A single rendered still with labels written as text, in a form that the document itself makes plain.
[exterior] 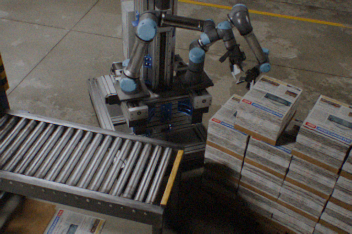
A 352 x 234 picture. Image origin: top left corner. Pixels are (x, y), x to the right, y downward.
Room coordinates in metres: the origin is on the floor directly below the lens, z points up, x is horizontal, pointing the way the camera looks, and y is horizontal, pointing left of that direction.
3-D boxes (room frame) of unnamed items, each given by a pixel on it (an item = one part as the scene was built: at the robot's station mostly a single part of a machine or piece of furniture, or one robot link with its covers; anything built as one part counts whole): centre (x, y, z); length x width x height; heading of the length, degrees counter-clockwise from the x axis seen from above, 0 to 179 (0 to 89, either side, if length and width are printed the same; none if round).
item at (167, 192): (1.57, 0.02, 0.81); 0.43 x 0.03 x 0.02; 170
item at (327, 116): (1.91, -0.92, 1.06); 0.37 x 0.29 x 0.01; 150
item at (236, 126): (2.00, -0.51, 0.86); 0.29 x 0.16 x 0.04; 61
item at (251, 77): (2.58, -0.51, 0.88); 0.12 x 0.08 x 0.09; 150
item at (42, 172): (1.71, 0.73, 0.77); 0.47 x 0.05 x 0.05; 170
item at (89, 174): (1.67, 0.48, 0.77); 0.47 x 0.05 x 0.05; 170
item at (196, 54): (2.58, -0.09, 0.98); 0.13 x 0.12 x 0.14; 1
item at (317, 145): (1.90, -0.91, 0.95); 0.38 x 0.29 x 0.23; 150
